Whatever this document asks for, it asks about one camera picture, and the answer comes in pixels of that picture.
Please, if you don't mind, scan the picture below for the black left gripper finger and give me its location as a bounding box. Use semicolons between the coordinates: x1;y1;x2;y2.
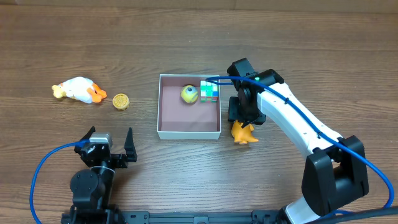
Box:
81;126;96;141
124;128;137;162

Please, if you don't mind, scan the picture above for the orange dinosaur toy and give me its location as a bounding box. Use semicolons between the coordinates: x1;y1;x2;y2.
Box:
231;120;259;144

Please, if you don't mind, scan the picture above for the colourful puzzle cube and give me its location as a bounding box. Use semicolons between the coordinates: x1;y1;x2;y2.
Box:
200;80;219;103

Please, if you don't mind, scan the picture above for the yellow round wheel toy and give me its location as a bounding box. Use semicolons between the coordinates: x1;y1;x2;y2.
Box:
112;93;129;110

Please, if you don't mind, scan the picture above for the yellow blue toy ball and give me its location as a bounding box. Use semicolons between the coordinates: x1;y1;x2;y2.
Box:
180;85;198;104

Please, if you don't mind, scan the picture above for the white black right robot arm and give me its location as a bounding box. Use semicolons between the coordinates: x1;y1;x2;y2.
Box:
228;70;369;223

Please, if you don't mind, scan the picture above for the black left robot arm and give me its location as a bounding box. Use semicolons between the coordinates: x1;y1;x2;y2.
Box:
70;127;137;210

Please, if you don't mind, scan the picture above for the white orange plush duck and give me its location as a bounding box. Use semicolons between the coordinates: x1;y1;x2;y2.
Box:
52;77;107;104

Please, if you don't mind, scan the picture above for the white cardboard box pink inside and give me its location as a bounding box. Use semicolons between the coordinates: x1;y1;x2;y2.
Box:
157;74;221;140

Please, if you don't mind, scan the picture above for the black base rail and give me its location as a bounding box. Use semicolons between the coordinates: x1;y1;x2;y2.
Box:
60;210;287;224

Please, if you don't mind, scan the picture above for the thick black cable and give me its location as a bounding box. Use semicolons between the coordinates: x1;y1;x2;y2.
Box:
306;205;398;224

